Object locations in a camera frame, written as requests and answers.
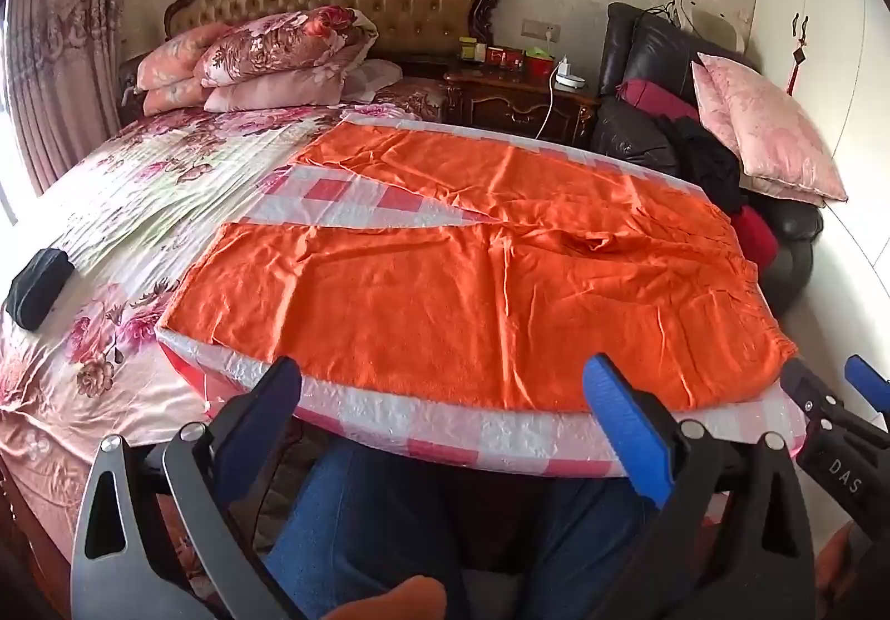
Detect person's right leg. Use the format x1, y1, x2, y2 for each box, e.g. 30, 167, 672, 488
538, 477, 658, 597

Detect red container with green top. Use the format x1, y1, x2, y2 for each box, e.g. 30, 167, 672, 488
525, 43, 556, 79

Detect wall socket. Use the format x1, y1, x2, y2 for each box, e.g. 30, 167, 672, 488
521, 17, 563, 44

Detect pink checkered tablecloth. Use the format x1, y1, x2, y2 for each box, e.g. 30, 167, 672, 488
154, 109, 811, 478

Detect black leather sofa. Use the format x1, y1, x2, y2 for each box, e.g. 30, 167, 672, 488
590, 1, 826, 316

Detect person's leg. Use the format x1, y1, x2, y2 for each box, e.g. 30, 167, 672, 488
263, 435, 463, 620
538, 477, 658, 597

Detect black clothes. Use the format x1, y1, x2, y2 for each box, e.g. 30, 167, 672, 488
655, 115, 750, 215

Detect wire clothes hanger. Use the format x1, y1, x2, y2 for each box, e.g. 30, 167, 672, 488
650, 0, 700, 31

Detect dark red cloth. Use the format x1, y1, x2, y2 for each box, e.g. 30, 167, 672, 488
617, 78, 700, 121

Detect white pillow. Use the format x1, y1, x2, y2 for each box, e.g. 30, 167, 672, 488
339, 59, 405, 104

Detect person's left leg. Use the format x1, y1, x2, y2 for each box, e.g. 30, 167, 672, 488
263, 435, 463, 620

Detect pink curtain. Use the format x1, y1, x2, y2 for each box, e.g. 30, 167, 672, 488
0, 0, 135, 207

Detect dark floral pillow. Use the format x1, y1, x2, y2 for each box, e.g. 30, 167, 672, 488
195, 6, 380, 90

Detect black pouch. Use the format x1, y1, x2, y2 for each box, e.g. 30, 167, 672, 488
4, 248, 77, 333

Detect pink folded quilt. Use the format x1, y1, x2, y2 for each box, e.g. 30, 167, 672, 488
135, 23, 232, 115

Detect white charger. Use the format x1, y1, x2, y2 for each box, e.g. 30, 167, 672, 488
554, 56, 586, 91

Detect white cable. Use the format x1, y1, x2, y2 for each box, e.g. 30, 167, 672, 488
537, 28, 561, 138

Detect carved wooden nightstand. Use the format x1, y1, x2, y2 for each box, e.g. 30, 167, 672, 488
443, 69, 603, 148

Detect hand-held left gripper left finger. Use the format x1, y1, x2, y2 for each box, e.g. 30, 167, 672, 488
70, 356, 307, 620

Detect red knot ornament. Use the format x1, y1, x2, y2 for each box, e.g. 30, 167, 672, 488
785, 13, 812, 97

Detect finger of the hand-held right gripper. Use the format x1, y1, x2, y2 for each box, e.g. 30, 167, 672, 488
779, 356, 847, 432
843, 353, 890, 435

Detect red box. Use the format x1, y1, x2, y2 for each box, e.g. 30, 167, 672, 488
487, 44, 527, 72

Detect pink floral cushion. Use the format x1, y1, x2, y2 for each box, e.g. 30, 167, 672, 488
691, 52, 850, 208

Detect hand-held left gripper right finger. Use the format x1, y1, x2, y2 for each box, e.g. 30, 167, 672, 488
582, 352, 816, 620

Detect bright red cloth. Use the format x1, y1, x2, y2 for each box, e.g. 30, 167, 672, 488
729, 205, 780, 278

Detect orange fuzzy cloth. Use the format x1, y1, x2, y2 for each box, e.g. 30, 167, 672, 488
325, 574, 448, 620

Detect orange towel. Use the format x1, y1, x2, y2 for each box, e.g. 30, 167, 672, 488
159, 122, 799, 416

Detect floral bed sheet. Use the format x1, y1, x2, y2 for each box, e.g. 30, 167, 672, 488
0, 76, 449, 454

